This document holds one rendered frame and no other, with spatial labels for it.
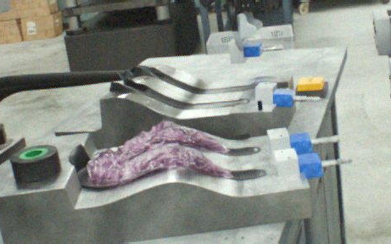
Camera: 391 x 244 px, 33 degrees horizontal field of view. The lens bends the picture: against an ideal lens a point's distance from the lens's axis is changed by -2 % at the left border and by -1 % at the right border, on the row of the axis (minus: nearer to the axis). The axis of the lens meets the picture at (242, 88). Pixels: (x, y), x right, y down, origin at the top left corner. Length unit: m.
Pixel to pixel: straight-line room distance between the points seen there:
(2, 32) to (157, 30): 3.26
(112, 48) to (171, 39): 0.49
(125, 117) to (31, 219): 0.41
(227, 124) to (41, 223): 0.46
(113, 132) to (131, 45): 3.93
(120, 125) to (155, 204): 0.41
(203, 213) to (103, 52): 4.43
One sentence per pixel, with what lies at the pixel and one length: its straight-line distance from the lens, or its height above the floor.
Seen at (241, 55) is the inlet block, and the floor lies 0.93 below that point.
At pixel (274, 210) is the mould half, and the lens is 1.08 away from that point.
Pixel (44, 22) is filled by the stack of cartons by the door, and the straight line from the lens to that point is 7.99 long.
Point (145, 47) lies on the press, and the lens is 5.35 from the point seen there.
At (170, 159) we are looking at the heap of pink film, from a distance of 1.10.
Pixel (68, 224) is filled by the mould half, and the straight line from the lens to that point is 1.10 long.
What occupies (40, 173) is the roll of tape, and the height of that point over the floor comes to 0.92.
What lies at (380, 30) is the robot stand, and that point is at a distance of 1.60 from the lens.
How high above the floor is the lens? 1.31
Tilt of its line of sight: 16 degrees down
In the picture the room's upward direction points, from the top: 7 degrees counter-clockwise
